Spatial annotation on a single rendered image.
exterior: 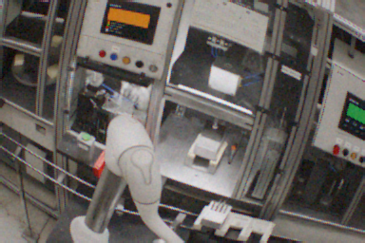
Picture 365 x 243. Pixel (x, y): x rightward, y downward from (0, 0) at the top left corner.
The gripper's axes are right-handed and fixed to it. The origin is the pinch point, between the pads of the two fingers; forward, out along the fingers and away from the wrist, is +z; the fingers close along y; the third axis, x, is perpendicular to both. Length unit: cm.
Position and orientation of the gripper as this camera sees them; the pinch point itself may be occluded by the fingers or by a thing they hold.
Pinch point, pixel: (180, 218)
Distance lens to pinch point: 297.3
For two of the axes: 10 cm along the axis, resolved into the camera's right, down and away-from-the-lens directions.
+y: 1.6, -7.6, -6.2
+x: -9.2, -3.4, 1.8
